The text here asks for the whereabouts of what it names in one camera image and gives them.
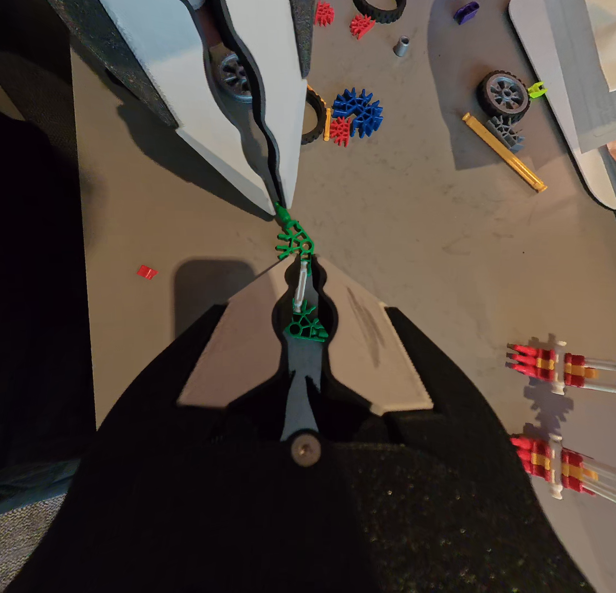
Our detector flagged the blue toy connector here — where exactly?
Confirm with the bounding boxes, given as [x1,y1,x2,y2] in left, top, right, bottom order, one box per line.
[331,87,385,138]

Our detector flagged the toy wheel with black tire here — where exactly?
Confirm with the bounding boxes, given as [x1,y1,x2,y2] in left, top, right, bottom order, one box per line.
[476,70,531,124]

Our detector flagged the white toy rod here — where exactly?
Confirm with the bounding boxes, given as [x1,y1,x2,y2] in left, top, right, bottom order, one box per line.
[295,260,310,313]

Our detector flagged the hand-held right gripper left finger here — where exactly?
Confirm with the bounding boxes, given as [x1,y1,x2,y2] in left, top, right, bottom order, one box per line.
[176,255,298,411]

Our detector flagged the person's black clothing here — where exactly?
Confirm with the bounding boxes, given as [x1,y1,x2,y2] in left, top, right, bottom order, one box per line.
[0,111,97,488]

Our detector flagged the black toy tire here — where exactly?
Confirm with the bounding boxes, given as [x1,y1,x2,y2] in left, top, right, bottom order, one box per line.
[301,85,328,146]
[351,0,407,24]

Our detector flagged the long yellow toy rod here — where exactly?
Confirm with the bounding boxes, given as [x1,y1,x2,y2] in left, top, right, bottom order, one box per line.
[462,112,548,193]

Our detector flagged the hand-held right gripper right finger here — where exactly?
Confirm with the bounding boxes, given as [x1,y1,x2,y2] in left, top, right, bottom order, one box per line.
[313,256,435,416]

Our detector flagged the red yellow toy assembly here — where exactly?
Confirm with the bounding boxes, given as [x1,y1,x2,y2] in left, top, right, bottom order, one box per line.
[505,335,616,395]
[509,427,616,501]

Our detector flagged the grey toy wheel hub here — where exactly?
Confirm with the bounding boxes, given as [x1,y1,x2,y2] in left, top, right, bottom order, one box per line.
[212,51,255,105]

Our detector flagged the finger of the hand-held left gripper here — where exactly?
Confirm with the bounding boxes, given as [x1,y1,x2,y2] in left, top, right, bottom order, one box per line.
[217,0,310,211]
[95,0,280,216]

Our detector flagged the grey toy connector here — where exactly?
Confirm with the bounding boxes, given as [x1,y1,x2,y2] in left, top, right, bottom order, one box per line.
[486,115,525,152]

